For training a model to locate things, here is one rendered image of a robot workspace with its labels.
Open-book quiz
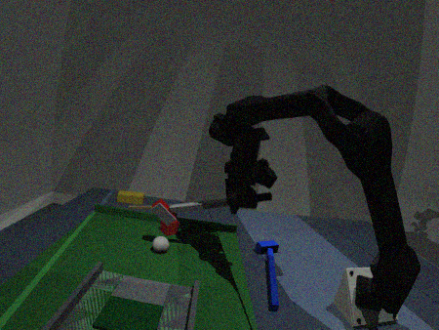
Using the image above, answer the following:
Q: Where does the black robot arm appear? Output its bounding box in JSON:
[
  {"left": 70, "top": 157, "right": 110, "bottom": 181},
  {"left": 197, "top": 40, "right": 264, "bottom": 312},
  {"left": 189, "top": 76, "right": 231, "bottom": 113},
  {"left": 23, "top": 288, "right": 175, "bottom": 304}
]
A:
[{"left": 209, "top": 85, "right": 420, "bottom": 314}]

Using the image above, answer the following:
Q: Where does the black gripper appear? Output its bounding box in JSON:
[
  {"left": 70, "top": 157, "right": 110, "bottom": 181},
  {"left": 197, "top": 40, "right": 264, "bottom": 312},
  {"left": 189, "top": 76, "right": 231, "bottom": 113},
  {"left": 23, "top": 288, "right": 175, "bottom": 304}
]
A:
[{"left": 224, "top": 152, "right": 258, "bottom": 214}]

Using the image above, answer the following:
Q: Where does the white golf ball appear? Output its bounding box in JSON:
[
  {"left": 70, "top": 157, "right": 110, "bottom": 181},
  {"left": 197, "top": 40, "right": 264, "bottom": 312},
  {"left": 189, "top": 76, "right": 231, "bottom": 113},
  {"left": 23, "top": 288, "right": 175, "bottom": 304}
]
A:
[{"left": 152, "top": 236, "right": 169, "bottom": 253}]

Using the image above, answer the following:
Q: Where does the green putting mat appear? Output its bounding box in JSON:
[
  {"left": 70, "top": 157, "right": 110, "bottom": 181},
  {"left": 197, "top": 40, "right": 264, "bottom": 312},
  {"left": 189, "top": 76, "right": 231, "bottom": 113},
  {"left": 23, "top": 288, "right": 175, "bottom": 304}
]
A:
[{"left": 0, "top": 212, "right": 258, "bottom": 330}]

